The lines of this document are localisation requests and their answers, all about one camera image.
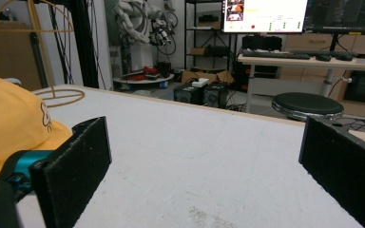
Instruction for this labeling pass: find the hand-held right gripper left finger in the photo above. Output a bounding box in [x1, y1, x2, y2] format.
[29, 116, 113, 228]

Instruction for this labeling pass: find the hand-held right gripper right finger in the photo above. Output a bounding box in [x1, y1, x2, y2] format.
[298, 115, 365, 228]

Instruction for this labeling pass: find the yellow baseball cap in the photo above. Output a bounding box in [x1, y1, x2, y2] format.
[0, 76, 73, 185]

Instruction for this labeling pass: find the wooden hat stand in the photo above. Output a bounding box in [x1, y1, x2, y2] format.
[0, 0, 86, 108]

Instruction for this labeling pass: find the black round stool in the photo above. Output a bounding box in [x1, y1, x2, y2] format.
[271, 91, 345, 123]

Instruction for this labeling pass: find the white standing desk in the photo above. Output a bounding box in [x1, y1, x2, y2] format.
[237, 53, 365, 114]

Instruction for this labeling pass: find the black keyboard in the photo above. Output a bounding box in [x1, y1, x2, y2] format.
[241, 49, 312, 61]

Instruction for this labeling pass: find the brown cardboard panel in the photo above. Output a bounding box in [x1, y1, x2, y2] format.
[0, 19, 43, 92]

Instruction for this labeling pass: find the black equipment box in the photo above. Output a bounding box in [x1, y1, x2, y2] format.
[173, 83, 204, 105]
[202, 82, 230, 109]

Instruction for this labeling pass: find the dark computer monitor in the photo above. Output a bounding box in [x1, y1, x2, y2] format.
[303, 0, 365, 36]

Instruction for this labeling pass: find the open cardboard box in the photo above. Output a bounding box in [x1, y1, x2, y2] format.
[180, 66, 235, 86]

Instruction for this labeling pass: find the bright computer monitor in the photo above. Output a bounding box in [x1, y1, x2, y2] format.
[222, 0, 309, 34]

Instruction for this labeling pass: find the black metal shelf rack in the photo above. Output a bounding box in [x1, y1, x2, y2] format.
[183, 0, 238, 71]

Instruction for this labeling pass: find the black metal frame post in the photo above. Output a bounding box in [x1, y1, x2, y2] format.
[67, 0, 100, 89]

